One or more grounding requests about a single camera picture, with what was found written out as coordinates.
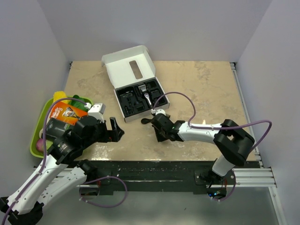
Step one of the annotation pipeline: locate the green plastic tray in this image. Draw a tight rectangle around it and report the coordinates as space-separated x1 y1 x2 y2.
30 96 90 159

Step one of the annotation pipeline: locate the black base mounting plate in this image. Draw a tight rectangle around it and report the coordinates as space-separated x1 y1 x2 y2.
56 160 237 195

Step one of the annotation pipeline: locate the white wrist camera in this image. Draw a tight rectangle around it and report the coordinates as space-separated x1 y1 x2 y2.
84 103 106 122
150 109 170 118

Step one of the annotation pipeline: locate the black product box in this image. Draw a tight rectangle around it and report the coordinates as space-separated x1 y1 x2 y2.
45 118 74 142

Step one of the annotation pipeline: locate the aluminium frame rail right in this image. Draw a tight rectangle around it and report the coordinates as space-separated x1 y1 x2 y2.
230 62 287 225

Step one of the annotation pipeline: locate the black silver hair clipper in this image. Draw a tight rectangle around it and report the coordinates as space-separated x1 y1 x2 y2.
138 84 153 108

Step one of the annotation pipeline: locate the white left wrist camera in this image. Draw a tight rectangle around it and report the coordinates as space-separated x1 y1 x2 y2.
84 103 106 122

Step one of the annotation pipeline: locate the white cardboard box lid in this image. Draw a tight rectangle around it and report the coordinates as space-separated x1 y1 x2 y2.
101 45 158 122

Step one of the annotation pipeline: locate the orange razor package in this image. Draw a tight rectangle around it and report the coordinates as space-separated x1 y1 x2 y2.
48 101 88 125

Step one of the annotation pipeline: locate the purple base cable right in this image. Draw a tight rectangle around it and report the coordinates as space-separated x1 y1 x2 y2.
210 180 236 202

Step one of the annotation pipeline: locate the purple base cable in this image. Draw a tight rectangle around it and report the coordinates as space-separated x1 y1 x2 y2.
79 175 128 207
210 180 236 202

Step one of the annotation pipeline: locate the pink ball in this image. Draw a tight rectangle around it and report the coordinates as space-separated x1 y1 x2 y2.
36 139 44 152

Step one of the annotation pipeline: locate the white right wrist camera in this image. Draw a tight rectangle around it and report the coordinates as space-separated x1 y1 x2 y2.
150 109 170 118

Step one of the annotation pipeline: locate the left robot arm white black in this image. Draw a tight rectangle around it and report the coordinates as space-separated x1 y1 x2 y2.
0 116 125 225

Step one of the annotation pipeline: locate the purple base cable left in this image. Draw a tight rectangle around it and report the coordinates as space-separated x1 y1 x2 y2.
79 175 128 207

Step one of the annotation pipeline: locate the black plastic insert tray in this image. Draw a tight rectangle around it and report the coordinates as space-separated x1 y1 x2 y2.
115 78 170 122

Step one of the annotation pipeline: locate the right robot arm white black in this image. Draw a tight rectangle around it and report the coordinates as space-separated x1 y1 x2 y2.
150 113 255 184

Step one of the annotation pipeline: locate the green plush toy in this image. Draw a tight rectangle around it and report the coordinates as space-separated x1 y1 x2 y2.
69 95 88 112

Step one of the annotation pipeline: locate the yellow plush toy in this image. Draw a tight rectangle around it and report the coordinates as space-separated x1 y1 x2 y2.
53 91 67 102

